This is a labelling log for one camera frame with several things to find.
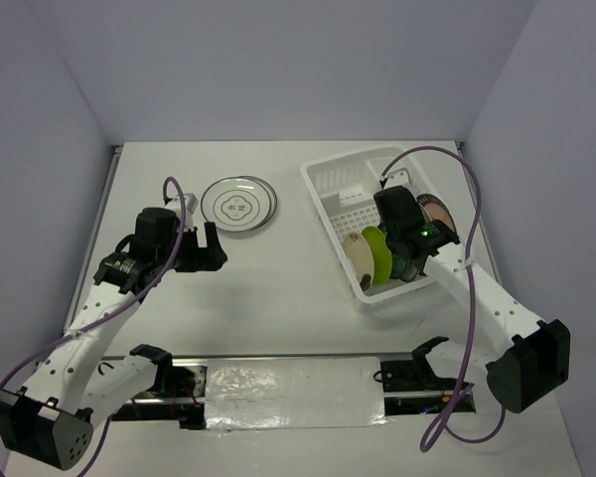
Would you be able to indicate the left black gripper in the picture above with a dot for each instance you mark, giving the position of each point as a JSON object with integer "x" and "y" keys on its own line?
{"x": 206, "y": 258}

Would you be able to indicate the red orange plate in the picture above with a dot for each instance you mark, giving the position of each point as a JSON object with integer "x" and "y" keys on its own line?
{"x": 436, "y": 213}

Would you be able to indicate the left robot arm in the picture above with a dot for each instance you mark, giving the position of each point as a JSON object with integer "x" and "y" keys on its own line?
{"x": 52, "y": 416}

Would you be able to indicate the white plastic dish rack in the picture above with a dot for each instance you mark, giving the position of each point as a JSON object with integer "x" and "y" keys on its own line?
{"x": 341, "y": 187}

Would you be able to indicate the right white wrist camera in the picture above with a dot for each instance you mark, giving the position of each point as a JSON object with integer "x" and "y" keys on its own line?
{"x": 395, "y": 178}

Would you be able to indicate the cream plate with black blot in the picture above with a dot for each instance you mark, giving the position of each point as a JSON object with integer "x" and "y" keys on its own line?
{"x": 360, "y": 256}

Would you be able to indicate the teal patterned plate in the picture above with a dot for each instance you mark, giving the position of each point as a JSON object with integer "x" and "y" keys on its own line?
{"x": 402, "y": 269}

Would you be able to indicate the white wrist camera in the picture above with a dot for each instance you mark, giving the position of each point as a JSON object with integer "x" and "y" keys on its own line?
{"x": 395, "y": 178}
{"x": 184, "y": 209}

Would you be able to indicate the lime green plate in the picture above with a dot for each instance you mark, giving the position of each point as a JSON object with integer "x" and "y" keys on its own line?
{"x": 381, "y": 254}

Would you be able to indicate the black metal base rail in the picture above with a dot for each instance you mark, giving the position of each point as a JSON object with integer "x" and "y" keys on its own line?
{"x": 409, "y": 385}

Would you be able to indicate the silver foil tape sheet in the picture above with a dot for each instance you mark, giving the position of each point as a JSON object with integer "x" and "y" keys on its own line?
{"x": 293, "y": 393}

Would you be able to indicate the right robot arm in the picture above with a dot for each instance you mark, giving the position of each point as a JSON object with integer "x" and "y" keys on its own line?
{"x": 532, "y": 355}

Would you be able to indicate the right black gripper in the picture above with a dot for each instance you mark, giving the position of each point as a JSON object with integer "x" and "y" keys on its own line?
{"x": 415, "y": 202}

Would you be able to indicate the white plate grey quatrefoil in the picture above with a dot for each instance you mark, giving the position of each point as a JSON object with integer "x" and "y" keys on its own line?
{"x": 235, "y": 204}

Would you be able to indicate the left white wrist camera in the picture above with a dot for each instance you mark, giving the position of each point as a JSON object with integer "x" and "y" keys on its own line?
{"x": 184, "y": 209}

